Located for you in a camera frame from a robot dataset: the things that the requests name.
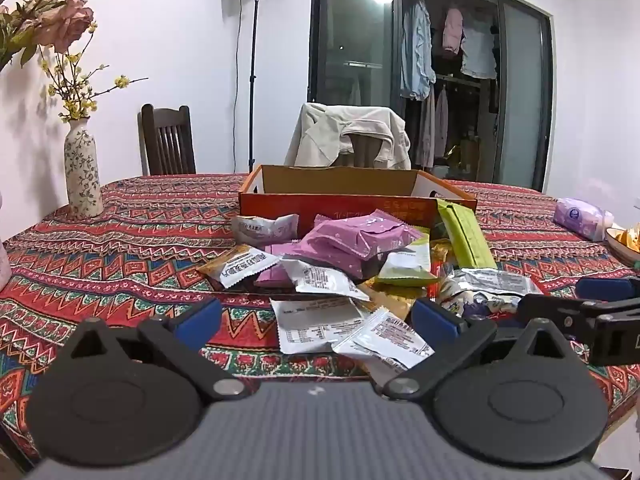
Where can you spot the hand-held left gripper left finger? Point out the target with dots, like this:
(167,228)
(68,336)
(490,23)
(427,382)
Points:
(200,317)

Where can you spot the dark wooden chair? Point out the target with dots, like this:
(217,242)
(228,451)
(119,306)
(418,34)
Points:
(167,142)

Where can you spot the orange cardboard box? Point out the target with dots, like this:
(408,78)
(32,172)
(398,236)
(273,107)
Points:
(345,190)

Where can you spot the floral ceramic vase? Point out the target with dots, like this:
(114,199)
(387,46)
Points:
(83,170)

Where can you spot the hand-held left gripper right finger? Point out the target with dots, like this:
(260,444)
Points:
(435,320)

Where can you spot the long green snack packet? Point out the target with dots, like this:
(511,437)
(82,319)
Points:
(465,235)

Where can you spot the cream purple snack packet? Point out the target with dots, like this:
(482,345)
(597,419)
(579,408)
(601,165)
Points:
(477,305)

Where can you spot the green white snack packet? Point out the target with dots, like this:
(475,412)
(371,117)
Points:
(406,265)

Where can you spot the hanging light blue shirt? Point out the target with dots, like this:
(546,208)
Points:
(416,50)

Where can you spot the hanging pink garment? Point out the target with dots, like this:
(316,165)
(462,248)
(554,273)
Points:
(453,30)

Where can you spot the white cracker snack packet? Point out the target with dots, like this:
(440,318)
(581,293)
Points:
(265,230)
(387,340)
(315,325)
(325,280)
(235,266)

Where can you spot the pink artificial flowers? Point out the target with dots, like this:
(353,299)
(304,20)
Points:
(65,20)

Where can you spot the silver snack packet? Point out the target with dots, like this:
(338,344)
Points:
(492,282)

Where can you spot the studio light on stand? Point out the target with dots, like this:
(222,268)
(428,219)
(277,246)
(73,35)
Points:
(253,85)

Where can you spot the beige jacket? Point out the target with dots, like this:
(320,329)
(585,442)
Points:
(325,135)

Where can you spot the hanging pale pink clothes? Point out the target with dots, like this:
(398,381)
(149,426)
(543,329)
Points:
(435,130)

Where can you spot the small pink snack packet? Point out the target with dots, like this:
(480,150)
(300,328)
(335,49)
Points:
(276,272)

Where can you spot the white bowl of chips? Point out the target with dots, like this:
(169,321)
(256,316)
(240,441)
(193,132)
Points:
(625,242)

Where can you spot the large pink snack packet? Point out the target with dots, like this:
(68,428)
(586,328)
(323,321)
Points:
(360,237)

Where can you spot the golden yellow snack packet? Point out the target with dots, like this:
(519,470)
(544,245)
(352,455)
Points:
(387,302)

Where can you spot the hanging white garment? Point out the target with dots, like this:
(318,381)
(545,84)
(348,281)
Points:
(479,50)

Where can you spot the purple wet wipes pack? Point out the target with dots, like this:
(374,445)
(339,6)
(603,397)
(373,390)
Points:
(582,217)

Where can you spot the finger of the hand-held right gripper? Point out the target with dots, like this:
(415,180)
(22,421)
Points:
(602,287)
(555,307)

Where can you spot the yellow flower branches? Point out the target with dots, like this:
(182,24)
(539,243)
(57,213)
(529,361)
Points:
(75,95)

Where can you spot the wooden chair under jacket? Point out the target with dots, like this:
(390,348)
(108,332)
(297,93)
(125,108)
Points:
(367,152)

